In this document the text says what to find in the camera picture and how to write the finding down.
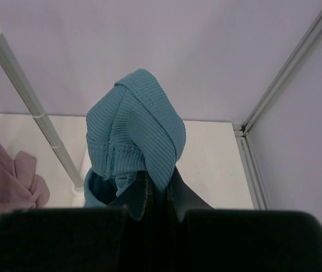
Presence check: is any teal tank top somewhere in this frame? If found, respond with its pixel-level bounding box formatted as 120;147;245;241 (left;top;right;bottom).
84;69;186;207

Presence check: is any metal clothes rack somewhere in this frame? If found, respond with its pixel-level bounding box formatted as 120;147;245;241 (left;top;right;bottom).
0;0;91;209

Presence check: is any right aluminium frame post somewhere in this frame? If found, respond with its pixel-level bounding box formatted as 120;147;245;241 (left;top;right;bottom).
233;9;322;210

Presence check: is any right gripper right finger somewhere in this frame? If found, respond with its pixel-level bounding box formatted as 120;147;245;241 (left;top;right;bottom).
167;170;322;271

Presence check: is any mauve tank top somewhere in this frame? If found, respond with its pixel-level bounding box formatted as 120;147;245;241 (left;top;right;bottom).
0;144;50;214

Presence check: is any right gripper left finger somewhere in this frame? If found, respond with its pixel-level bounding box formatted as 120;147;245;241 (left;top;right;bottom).
0;172;153;271

